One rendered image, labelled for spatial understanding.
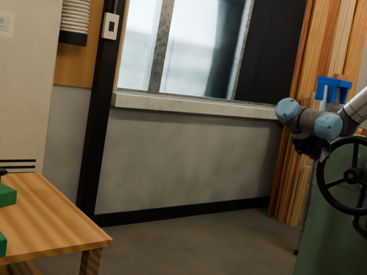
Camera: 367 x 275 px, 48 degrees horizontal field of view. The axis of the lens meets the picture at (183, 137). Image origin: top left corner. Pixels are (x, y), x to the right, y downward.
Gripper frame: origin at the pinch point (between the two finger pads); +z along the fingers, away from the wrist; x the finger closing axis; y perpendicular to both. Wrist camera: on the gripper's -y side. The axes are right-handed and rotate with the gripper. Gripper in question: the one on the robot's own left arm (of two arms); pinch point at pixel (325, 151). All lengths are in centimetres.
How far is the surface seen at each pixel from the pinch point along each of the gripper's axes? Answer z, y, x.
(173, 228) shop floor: 76, 60, -111
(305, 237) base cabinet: 41, 27, -11
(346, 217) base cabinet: 34.0, 12.8, 3.7
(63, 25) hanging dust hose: -60, 2, -117
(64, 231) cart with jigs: -55, 70, -33
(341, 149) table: 21.0, -10.1, -6.3
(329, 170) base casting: 25.7, -1.3, -8.6
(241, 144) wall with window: 108, -19, -125
